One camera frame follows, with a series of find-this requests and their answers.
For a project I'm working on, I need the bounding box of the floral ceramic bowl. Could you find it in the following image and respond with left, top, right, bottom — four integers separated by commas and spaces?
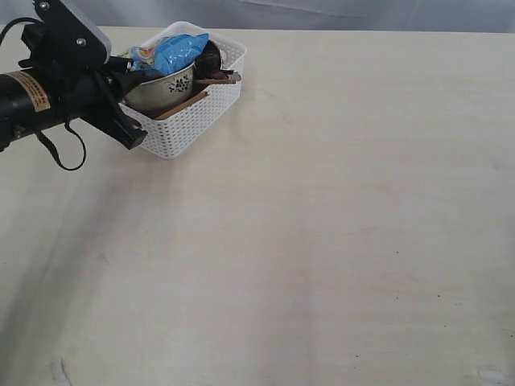
124, 64, 194, 115

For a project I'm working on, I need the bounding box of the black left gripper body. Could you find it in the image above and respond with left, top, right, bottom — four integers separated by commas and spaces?
18, 0, 122, 121

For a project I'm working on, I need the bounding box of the brown wooden chopstick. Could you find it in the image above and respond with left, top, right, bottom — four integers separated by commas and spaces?
154, 91, 208, 121
194, 72, 241, 85

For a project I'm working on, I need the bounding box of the blue snack chip bag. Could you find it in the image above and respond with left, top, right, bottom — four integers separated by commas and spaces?
120, 34, 209, 76

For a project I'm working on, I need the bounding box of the white woven plastic basket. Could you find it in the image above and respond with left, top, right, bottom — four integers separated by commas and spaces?
121, 21, 247, 160

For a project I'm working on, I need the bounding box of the brown wooden chopstick front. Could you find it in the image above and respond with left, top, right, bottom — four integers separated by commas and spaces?
154, 91, 208, 121

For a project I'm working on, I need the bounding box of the shiny metal cup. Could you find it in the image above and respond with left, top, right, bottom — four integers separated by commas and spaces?
194, 40, 226, 80

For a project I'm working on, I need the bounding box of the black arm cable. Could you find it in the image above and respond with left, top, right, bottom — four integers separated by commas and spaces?
35, 118, 87, 171

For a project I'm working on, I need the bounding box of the brown wooden chopstick rear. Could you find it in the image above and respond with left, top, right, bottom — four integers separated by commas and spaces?
194, 72, 241, 85

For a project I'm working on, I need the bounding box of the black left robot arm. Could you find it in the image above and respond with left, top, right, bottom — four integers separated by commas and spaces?
1, 1, 149, 150

